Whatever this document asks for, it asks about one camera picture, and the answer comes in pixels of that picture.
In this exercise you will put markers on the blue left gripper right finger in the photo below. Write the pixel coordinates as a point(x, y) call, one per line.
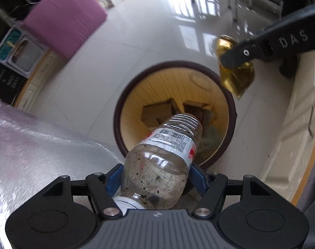
point(199, 179)

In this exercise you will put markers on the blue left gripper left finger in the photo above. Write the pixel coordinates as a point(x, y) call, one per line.
point(113, 179)

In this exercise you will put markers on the clear plastic bottle red label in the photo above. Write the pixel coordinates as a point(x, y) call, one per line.
point(156, 170)

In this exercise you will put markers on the brown cardboard box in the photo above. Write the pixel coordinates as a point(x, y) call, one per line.
point(156, 114)

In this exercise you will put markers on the gold foil wrapper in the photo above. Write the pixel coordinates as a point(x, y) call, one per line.
point(238, 79)

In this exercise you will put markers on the yellow plastic trash bin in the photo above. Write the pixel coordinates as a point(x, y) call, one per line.
point(176, 87)

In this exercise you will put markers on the pink cartoon tablecloth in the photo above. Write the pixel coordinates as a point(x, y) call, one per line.
point(34, 152)

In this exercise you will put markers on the black have a nice day board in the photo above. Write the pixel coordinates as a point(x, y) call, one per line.
point(11, 84)

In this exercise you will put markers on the poison sign pet cage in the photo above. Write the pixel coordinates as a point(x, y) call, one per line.
point(20, 51)

